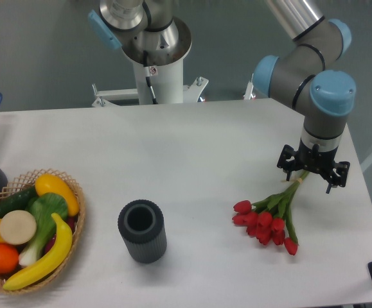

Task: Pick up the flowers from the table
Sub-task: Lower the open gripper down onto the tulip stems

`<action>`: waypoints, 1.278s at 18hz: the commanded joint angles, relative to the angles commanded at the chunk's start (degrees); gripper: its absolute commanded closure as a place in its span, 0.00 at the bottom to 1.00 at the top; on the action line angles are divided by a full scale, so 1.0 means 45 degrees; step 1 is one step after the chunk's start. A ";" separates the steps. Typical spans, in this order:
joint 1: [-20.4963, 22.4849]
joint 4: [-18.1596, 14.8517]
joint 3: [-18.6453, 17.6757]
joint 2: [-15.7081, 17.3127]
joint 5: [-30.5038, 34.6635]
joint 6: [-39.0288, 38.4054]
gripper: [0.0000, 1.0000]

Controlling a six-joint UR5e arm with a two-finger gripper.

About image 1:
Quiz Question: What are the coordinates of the yellow banana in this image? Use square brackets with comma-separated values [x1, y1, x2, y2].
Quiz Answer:
[3, 213, 73, 291]

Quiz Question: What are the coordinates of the silver second robot arm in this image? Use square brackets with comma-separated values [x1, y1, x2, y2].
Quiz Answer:
[87, 1, 173, 50]

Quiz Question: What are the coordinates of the green cucumber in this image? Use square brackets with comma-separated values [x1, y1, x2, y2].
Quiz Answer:
[0, 186, 37, 219]

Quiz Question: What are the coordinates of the dark grey ribbed vase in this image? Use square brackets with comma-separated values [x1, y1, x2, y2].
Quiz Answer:
[117, 200, 167, 264]

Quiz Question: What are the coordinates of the beige round wooden disc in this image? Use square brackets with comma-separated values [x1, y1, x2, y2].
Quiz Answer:
[0, 210, 37, 245]

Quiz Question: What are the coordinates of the orange fruit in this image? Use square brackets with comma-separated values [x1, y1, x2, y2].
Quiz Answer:
[0, 244, 19, 274]

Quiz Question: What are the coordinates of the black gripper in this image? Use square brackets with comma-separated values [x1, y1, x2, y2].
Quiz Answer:
[277, 143, 350, 194]

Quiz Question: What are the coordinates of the woven wicker basket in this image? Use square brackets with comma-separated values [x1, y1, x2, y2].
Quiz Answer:
[0, 169, 85, 295]

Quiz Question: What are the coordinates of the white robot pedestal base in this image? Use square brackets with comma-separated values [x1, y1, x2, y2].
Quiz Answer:
[91, 15, 209, 108]

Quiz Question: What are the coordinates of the green bok choy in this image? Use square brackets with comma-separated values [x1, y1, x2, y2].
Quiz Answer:
[19, 192, 68, 267]

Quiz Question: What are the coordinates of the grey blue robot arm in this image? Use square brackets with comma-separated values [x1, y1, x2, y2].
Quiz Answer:
[253, 1, 357, 189]

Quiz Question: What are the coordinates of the black cable on pedestal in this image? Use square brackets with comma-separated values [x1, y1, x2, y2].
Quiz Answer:
[141, 50, 159, 105]

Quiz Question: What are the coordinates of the red tulip bouquet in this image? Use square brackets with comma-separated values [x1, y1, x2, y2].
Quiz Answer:
[232, 171, 309, 255]

